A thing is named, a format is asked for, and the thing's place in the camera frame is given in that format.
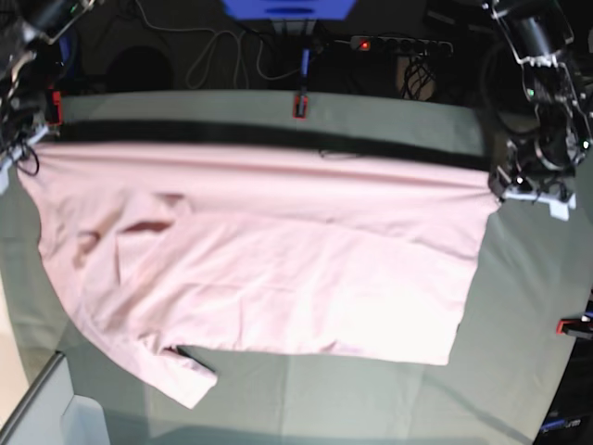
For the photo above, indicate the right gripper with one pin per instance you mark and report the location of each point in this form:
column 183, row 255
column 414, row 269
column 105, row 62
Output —
column 19, row 135

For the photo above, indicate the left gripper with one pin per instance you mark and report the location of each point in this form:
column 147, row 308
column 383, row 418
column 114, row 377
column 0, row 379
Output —
column 539, row 170

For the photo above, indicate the pink t-shirt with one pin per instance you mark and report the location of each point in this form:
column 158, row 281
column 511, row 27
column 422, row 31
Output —
column 150, row 248

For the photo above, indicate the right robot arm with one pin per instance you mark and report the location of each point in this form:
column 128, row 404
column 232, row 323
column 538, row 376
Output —
column 31, row 65

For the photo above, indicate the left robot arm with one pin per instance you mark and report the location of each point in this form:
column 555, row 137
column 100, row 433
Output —
column 538, row 36

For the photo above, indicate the red black clamp left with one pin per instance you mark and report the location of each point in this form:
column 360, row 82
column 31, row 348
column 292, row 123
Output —
column 53, row 108

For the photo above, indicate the red black clamp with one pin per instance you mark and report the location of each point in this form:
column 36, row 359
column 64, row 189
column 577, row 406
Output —
column 579, row 327
column 53, row 108
column 300, row 106

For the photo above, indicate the grey-green table cloth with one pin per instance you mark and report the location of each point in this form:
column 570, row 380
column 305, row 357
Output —
column 507, row 361

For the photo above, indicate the red black clamp right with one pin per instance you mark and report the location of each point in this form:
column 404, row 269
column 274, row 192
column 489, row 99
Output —
column 579, row 327

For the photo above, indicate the black power strip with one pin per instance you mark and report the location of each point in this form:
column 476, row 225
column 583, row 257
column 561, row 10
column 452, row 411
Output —
column 401, row 46

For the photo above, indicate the red black clamp centre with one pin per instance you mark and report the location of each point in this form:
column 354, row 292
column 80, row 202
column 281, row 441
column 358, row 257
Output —
column 300, row 106

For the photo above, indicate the white plastic bin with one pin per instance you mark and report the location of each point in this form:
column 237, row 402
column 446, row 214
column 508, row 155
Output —
column 84, row 423

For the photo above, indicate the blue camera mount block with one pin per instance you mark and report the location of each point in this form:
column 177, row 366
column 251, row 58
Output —
column 288, row 9

